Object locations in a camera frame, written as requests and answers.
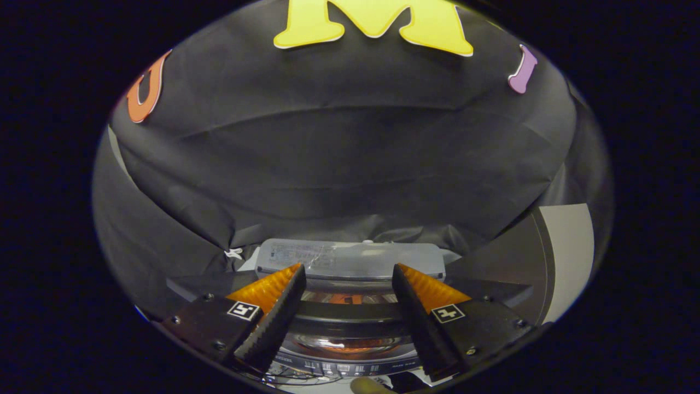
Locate grey metal cabinet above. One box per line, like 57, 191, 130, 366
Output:
446, 204, 596, 326

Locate black backdrop cloth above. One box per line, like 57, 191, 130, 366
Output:
92, 0, 613, 323

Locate black floor cables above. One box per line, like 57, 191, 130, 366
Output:
262, 371, 329, 387

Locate dark grey washing machine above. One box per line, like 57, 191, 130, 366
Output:
167, 239, 534, 386

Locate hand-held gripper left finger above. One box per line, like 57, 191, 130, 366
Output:
159, 264, 307, 373

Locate orange polo shirt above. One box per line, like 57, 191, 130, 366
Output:
301, 292, 403, 354

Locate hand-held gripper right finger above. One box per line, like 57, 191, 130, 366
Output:
392, 264, 534, 383

